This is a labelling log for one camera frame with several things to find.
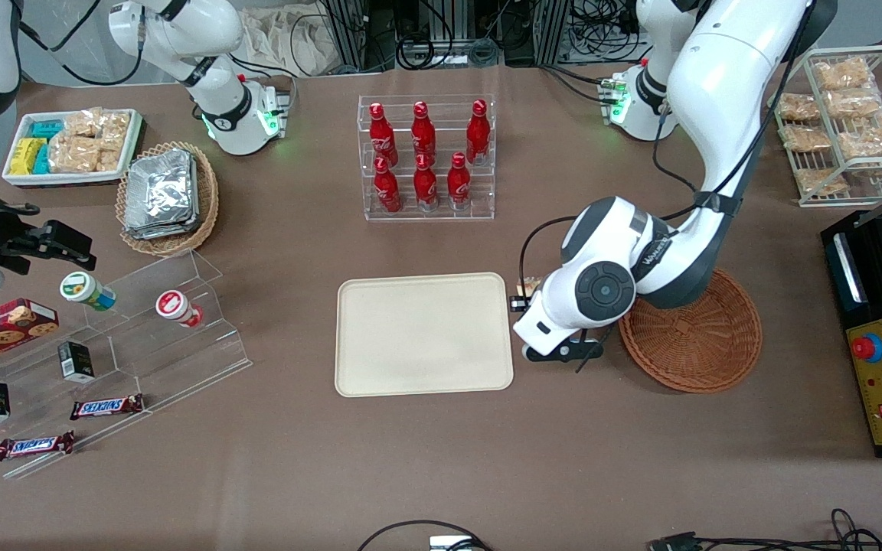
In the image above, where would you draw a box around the red lid yogurt cup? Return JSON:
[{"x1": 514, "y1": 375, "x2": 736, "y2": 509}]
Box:
[{"x1": 155, "y1": 289, "x2": 204, "y2": 328}]

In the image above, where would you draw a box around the red Coca-Cola bottle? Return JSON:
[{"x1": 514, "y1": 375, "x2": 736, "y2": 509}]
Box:
[
  {"x1": 447, "y1": 152, "x2": 472, "y2": 211},
  {"x1": 410, "y1": 100, "x2": 437, "y2": 163},
  {"x1": 368, "y1": 102, "x2": 398, "y2": 165},
  {"x1": 374, "y1": 156, "x2": 403, "y2": 214},
  {"x1": 413, "y1": 153, "x2": 439, "y2": 212},
  {"x1": 465, "y1": 99, "x2": 491, "y2": 165}
]

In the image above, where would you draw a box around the green lid yogurt cup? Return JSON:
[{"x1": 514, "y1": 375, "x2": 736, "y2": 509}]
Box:
[{"x1": 59, "y1": 271, "x2": 117, "y2": 312}]

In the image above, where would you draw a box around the red tartan cookie box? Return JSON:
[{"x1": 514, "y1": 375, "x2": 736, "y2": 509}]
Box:
[{"x1": 0, "y1": 298, "x2": 59, "y2": 374}]

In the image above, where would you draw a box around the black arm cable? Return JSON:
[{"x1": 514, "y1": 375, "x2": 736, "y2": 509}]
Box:
[
  {"x1": 18, "y1": 0, "x2": 145, "y2": 86},
  {"x1": 518, "y1": 0, "x2": 818, "y2": 293}
]

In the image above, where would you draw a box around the beige cloth bag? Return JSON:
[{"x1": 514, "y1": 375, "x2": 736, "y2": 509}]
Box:
[{"x1": 238, "y1": 6, "x2": 335, "y2": 77}]

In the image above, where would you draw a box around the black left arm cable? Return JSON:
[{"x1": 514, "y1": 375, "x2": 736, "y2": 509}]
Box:
[{"x1": 518, "y1": 0, "x2": 818, "y2": 293}]

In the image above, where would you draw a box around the beige plastic tray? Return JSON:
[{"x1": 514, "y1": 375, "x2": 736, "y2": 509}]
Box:
[{"x1": 335, "y1": 272, "x2": 515, "y2": 399}]

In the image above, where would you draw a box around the white wire rack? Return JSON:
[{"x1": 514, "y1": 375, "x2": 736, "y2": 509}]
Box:
[{"x1": 766, "y1": 44, "x2": 882, "y2": 207}]

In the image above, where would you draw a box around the yellow snack packet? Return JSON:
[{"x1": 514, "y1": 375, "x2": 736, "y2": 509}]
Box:
[{"x1": 10, "y1": 138, "x2": 47, "y2": 176}]

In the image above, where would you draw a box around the Snickers chocolate bar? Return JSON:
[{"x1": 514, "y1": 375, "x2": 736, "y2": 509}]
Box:
[
  {"x1": 70, "y1": 394, "x2": 145, "y2": 421},
  {"x1": 0, "y1": 431, "x2": 76, "y2": 461}
]

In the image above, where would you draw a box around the black machine with yellow panel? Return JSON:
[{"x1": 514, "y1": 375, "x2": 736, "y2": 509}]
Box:
[{"x1": 820, "y1": 210, "x2": 882, "y2": 460}]

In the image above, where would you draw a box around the black looped cable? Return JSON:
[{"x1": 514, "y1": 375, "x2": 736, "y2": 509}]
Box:
[{"x1": 357, "y1": 520, "x2": 492, "y2": 551}]

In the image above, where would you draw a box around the clear acrylic stepped shelf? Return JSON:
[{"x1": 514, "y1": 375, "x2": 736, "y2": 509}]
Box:
[{"x1": 0, "y1": 249, "x2": 252, "y2": 481}]

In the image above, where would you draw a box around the clear acrylic bottle rack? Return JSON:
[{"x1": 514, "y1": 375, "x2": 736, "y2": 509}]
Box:
[{"x1": 357, "y1": 93, "x2": 497, "y2": 223}]

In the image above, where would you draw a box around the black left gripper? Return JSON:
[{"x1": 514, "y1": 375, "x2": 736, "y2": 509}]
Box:
[{"x1": 510, "y1": 295, "x2": 603, "y2": 364}]

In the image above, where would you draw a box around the silver foil pouch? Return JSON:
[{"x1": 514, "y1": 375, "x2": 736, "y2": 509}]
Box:
[
  {"x1": 123, "y1": 216, "x2": 201, "y2": 240},
  {"x1": 126, "y1": 149, "x2": 197, "y2": 230}
]

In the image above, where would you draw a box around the white rectangular snack tray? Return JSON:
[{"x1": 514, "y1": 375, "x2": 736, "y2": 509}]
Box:
[{"x1": 2, "y1": 109, "x2": 143, "y2": 187}]

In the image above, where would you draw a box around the aluminium frame rack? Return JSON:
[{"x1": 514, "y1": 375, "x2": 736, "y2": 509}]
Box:
[{"x1": 318, "y1": 0, "x2": 641, "y2": 71}]

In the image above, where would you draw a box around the black cable with plug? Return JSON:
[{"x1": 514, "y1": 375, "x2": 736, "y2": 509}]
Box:
[{"x1": 648, "y1": 509, "x2": 882, "y2": 551}]

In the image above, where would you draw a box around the brown wicker basket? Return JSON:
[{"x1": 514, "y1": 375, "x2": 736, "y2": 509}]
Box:
[{"x1": 617, "y1": 266, "x2": 763, "y2": 394}]

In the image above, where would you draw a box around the light wicker basket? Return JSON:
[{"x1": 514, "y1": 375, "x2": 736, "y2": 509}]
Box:
[{"x1": 116, "y1": 142, "x2": 220, "y2": 257}]

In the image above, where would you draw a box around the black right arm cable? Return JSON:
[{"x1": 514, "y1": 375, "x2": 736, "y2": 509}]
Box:
[{"x1": 18, "y1": 0, "x2": 145, "y2": 86}]

